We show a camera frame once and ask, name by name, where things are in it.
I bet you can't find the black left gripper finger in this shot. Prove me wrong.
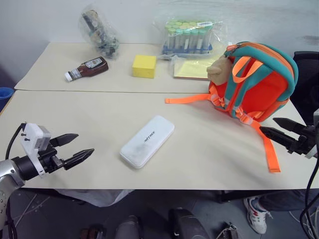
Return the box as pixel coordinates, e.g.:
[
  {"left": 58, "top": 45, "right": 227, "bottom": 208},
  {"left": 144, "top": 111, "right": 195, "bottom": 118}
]
[
  {"left": 50, "top": 133, "right": 80, "bottom": 148},
  {"left": 63, "top": 148, "right": 95, "bottom": 171}
]

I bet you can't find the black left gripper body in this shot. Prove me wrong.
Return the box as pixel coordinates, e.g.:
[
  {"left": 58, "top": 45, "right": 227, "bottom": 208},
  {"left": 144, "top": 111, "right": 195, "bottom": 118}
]
[{"left": 37, "top": 142, "right": 66, "bottom": 175}]

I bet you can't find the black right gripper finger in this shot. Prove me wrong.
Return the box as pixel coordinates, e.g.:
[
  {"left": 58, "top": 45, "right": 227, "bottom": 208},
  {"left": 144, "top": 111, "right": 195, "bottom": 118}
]
[
  {"left": 272, "top": 117, "right": 306, "bottom": 136},
  {"left": 259, "top": 126, "right": 300, "bottom": 150}
]

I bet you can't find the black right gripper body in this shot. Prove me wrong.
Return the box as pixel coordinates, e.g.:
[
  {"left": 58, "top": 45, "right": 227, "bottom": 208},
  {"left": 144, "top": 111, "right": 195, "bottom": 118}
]
[{"left": 287, "top": 125, "right": 318, "bottom": 156}]

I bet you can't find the orange and teal backpack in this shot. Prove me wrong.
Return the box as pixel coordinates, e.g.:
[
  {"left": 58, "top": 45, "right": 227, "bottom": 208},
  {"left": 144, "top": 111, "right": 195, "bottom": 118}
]
[{"left": 164, "top": 41, "right": 299, "bottom": 174}]

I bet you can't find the white rectangular case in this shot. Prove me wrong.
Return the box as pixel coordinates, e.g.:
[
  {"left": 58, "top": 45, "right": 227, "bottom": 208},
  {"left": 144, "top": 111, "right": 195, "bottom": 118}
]
[{"left": 119, "top": 115, "right": 175, "bottom": 170}]

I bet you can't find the clear plastic sheet under table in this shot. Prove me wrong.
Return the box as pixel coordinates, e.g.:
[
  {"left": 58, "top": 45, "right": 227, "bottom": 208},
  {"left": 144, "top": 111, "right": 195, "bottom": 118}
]
[{"left": 53, "top": 189, "right": 136, "bottom": 208}]

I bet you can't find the black office chair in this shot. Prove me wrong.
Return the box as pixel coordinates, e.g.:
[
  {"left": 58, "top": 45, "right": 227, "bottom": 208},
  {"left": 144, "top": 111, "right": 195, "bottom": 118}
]
[{"left": 290, "top": 51, "right": 319, "bottom": 125}]

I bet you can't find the person's leg in jeans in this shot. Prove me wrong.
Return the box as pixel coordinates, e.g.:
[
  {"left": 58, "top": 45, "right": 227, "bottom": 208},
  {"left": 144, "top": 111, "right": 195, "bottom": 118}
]
[{"left": 257, "top": 190, "right": 310, "bottom": 213}]

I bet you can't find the blue bin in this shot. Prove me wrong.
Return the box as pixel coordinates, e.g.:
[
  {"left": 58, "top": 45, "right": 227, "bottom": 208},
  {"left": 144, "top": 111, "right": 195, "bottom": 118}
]
[{"left": 0, "top": 87, "right": 14, "bottom": 113}]

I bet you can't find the brown sauce bottle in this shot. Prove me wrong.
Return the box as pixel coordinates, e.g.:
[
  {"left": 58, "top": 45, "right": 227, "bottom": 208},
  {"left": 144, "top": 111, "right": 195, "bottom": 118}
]
[{"left": 64, "top": 56, "right": 110, "bottom": 82}]

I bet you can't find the white and red sneaker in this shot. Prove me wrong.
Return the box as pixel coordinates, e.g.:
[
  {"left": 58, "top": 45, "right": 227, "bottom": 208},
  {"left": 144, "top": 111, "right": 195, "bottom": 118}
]
[{"left": 243, "top": 196, "right": 269, "bottom": 235}]

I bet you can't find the grey rounded shape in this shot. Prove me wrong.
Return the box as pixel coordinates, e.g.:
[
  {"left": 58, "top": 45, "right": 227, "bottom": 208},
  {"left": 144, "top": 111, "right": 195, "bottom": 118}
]
[{"left": 115, "top": 215, "right": 141, "bottom": 239}]

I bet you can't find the yellow sponge block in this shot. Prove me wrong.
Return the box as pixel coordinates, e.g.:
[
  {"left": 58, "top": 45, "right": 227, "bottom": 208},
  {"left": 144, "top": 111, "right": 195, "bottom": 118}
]
[{"left": 131, "top": 54, "right": 158, "bottom": 80}]

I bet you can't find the yellow paper pad in sleeve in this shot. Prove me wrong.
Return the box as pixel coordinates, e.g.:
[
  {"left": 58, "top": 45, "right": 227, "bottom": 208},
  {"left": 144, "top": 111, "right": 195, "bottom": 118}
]
[{"left": 169, "top": 55, "right": 220, "bottom": 82}]

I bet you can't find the clear bag of dark parts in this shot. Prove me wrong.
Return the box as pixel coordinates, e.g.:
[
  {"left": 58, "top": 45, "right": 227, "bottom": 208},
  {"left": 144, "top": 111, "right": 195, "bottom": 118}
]
[{"left": 79, "top": 3, "right": 122, "bottom": 61}]

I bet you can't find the black rounded shape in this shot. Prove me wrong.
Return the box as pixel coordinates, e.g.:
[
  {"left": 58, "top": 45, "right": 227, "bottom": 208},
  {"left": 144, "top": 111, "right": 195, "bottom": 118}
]
[{"left": 167, "top": 207, "right": 210, "bottom": 239}]

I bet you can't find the blue test tube rack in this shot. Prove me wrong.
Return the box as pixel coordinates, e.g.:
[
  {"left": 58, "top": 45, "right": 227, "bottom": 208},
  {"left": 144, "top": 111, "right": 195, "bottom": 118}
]
[{"left": 162, "top": 43, "right": 214, "bottom": 55}]

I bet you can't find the clear bag of test tubes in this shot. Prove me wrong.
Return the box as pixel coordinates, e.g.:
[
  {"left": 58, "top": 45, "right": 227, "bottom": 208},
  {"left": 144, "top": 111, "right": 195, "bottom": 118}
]
[{"left": 152, "top": 15, "right": 229, "bottom": 62}]

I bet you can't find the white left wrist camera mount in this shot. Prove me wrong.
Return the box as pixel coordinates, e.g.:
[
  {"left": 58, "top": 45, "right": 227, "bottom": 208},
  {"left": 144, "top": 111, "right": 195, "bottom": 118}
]
[{"left": 19, "top": 122, "right": 52, "bottom": 179}]

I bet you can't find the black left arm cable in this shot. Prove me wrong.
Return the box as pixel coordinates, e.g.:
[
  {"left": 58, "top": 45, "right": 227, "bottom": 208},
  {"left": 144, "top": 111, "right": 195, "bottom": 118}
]
[{"left": 4, "top": 122, "right": 27, "bottom": 161}]

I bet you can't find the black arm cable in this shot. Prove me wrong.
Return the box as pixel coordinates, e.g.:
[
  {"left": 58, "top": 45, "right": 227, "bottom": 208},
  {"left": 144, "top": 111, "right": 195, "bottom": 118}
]
[
  {"left": 4, "top": 122, "right": 27, "bottom": 161},
  {"left": 300, "top": 159, "right": 319, "bottom": 239}
]

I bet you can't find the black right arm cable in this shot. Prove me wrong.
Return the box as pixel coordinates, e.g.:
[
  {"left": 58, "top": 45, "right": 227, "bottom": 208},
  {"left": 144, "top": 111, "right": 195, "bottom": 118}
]
[{"left": 300, "top": 159, "right": 319, "bottom": 239}]

